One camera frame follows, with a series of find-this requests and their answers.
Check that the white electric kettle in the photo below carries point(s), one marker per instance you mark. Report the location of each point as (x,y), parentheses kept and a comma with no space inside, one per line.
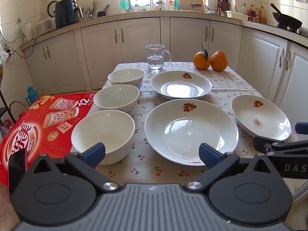
(28,32)

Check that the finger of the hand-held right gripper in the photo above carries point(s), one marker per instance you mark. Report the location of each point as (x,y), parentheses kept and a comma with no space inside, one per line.
(262,145)
(302,128)

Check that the glass mug with water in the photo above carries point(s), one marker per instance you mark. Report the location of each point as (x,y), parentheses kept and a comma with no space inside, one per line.
(155,60)

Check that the white plate with brown stain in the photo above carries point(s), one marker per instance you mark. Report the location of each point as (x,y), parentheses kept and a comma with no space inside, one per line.
(264,118)

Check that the metal kitchen faucet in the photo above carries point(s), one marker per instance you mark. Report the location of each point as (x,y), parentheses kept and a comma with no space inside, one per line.
(128,1)

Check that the red printed carton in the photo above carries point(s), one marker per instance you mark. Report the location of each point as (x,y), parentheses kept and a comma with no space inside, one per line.
(36,125)

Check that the dark sauce bottle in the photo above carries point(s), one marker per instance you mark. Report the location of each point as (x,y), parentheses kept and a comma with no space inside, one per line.
(218,9)

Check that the clear glass bottle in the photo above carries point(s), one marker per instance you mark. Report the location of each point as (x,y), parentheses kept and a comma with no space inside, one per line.
(244,9)

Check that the white bowl pink flowers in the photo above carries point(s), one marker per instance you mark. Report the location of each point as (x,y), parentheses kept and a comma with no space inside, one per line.
(115,98)
(125,77)
(103,130)

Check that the green dish soap bottle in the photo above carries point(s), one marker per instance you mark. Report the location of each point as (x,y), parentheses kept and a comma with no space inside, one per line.
(124,3)

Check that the knobbly orange without leaf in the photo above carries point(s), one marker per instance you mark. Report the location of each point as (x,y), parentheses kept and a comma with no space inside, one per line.
(219,61)

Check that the cherry print tablecloth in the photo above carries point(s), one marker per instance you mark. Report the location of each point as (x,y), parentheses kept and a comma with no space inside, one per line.
(144,170)

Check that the white plastic tray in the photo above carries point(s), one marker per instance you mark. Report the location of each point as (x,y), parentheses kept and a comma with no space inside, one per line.
(237,15)

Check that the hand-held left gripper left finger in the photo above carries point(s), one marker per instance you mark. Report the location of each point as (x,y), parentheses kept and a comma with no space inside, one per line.
(96,151)

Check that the white rice cooker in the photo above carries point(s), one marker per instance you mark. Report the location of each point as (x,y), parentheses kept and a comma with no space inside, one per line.
(45,24)

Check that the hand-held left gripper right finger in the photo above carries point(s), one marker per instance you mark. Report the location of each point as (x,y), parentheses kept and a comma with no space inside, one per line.
(209,155)

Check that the small black pan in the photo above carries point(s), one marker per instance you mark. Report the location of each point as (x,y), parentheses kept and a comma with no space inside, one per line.
(102,13)

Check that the person's left forearm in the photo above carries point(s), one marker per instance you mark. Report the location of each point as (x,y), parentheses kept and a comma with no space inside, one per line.
(6,204)

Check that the white plate fruit decal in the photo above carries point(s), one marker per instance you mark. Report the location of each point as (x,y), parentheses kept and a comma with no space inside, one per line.
(180,89)
(187,130)

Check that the dark air fryer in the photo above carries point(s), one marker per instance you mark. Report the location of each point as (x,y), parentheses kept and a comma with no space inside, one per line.
(67,13)

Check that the white kitchen cabinets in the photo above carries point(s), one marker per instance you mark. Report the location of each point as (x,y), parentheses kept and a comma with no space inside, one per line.
(101,48)

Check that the white power strip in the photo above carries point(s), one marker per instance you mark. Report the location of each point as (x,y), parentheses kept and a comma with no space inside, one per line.
(6,49)

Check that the kitchen countertop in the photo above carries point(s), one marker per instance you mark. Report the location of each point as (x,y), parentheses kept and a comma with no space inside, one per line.
(144,14)

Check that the clear plastic bag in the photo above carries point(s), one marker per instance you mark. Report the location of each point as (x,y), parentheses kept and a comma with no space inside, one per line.
(3,55)

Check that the gas stove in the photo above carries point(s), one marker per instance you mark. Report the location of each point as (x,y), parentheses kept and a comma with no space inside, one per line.
(297,30)

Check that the teal bottle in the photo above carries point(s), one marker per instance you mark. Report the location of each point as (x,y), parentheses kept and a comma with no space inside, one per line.
(176,3)

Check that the orange with green leaf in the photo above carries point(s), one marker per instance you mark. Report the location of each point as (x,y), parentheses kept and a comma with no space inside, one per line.
(201,61)

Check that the glass storage jar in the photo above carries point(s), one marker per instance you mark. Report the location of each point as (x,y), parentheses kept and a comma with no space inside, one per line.
(159,6)

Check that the blue thermos flask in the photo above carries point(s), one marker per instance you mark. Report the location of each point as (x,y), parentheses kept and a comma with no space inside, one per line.
(31,96)

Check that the black wok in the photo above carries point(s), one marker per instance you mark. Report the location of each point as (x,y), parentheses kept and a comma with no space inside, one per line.
(288,20)

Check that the red knife block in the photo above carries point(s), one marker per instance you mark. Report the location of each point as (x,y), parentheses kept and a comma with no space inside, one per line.
(223,6)

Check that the cooking oil bottle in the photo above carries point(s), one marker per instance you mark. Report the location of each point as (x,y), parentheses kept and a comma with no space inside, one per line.
(261,15)

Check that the red label bottle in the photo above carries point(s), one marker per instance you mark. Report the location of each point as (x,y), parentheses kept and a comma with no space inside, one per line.
(252,14)

